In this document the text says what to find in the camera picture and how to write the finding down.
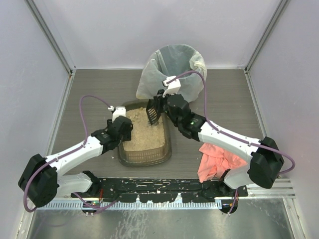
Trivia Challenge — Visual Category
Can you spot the black litter scoop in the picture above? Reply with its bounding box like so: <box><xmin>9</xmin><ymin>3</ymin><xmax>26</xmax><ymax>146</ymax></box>
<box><xmin>146</xmin><ymin>99</ymin><xmax>160</xmax><ymax>125</ymax></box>

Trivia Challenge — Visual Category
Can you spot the grey plastic litter box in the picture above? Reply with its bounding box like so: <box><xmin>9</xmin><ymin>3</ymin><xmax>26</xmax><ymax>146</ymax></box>
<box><xmin>118</xmin><ymin>100</ymin><xmax>171</xmax><ymax>167</ymax></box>

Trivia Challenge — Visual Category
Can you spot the bin with white bag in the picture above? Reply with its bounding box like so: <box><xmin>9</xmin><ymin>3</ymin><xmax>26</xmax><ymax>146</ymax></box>
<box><xmin>136</xmin><ymin>44</ymin><xmax>207</xmax><ymax>102</ymax></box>

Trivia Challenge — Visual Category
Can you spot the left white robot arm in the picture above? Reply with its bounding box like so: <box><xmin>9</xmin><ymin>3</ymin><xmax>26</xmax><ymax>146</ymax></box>
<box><xmin>18</xmin><ymin>116</ymin><xmax>133</xmax><ymax>208</ymax></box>

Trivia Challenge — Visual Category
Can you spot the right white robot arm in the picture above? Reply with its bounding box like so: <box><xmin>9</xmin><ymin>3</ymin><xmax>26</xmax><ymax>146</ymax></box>
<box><xmin>147</xmin><ymin>90</ymin><xmax>284</xmax><ymax>189</ymax></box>

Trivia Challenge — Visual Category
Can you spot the beige cat litter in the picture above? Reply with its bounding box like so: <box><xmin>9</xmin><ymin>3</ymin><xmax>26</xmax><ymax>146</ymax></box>
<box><xmin>123</xmin><ymin>107</ymin><xmax>165</xmax><ymax>151</ymax></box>

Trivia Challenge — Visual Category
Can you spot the pink cloth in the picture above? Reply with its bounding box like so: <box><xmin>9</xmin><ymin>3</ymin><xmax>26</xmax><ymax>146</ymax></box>
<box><xmin>197</xmin><ymin>143</ymin><xmax>247</xmax><ymax>183</ymax></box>

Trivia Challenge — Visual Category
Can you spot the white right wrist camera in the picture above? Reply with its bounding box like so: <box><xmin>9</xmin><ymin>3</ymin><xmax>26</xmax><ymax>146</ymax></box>
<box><xmin>162</xmin><ymin>76</ymin><xmax>181</xmax><ymax>98</ymax></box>

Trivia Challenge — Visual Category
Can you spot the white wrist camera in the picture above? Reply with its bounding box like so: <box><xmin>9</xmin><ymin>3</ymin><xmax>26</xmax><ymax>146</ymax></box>
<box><xmin>162</xmin><ymin>76</ymin><xmax>181</xmax><ymax>98</ymax></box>
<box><xmin>108</xmin><ymin>106</ymin><xmax>126</xmax><ymax>122</ymax></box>

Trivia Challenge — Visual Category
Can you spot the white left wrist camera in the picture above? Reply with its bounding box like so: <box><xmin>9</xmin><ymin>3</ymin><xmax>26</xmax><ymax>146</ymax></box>
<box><xmin>108</xmin><ymin>106</ymin><xmax>126</xmax><ymax>122</ymax></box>

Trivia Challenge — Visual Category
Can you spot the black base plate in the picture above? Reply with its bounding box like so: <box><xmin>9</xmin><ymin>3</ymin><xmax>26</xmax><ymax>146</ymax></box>
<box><xmin>79</xmin><ymin>178</ymin><xmax>235</xmax><ymax>203</ymax></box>

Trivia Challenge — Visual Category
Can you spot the white slotted cable duct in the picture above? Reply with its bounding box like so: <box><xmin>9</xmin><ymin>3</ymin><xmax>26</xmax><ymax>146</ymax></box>
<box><xmin>40</xmin><ymin>199</ymin><xmax>222</xmax><ymax>210</ymax></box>

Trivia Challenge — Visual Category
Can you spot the left aluminium frame post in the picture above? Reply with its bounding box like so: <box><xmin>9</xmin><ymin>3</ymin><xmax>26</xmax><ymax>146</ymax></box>
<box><xmin>24</xmin><ymin>0</ymin><xmax>76</xmax><ymax>75</ymax></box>

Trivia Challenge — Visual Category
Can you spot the aluminium frame post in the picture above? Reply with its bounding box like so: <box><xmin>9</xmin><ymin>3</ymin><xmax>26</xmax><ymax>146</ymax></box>
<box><xmin>24</xmin><ymin>0</ymin><xmax>76</xmax><ymax>75</ymax></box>
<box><xmin>244</xmin><ymin>0</ymin><xmax>290</xmax><ymax>74</ymax></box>

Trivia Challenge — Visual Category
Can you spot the right aluminium frame post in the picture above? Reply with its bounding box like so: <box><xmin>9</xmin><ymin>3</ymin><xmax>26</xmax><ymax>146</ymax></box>
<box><xmin>244</xmin><ymin>0</ymin><xmax>290</xmax><ymax>74</ymax></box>

